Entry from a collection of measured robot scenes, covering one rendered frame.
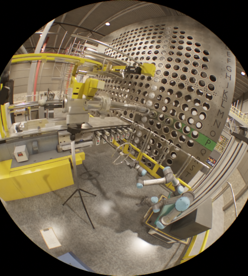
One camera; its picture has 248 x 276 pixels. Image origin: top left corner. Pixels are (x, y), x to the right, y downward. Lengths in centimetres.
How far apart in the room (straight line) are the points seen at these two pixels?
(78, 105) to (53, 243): 218
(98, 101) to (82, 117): 38
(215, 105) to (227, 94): 54
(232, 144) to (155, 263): 190
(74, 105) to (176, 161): 295
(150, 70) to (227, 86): 245
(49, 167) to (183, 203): 161
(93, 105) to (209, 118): 266
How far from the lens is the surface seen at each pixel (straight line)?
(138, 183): 116
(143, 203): 120
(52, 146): 176
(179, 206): 85
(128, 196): 195
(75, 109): 157
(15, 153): 170
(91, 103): 134
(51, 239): 177
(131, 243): 173
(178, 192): 156
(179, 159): 301
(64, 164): 151
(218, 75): 319
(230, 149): 121
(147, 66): 112
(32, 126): 167
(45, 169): 153
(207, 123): 278
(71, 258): 153
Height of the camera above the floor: 165
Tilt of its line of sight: 26 degrees down
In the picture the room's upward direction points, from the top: 16 degrees clockwise
